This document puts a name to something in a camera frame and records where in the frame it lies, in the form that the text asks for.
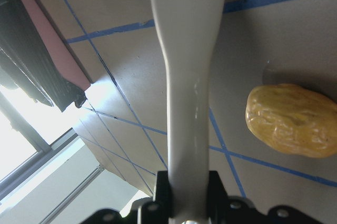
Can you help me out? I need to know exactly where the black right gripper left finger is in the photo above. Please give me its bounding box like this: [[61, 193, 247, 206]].
[[153, 171, 173, 219]]

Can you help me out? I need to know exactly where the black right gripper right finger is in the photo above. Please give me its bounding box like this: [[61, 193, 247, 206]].
[[206, 170, 229, 219]]

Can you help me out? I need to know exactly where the white hand brush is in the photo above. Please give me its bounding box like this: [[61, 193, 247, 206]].
[[151, 0, 225, 223]]

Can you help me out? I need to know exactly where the black lined trash bin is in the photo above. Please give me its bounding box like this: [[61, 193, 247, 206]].
[[1, 0, 90, 111]]

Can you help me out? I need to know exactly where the yellow oval bread bun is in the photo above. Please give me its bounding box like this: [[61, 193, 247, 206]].
[[245, 84, 336, 158]]

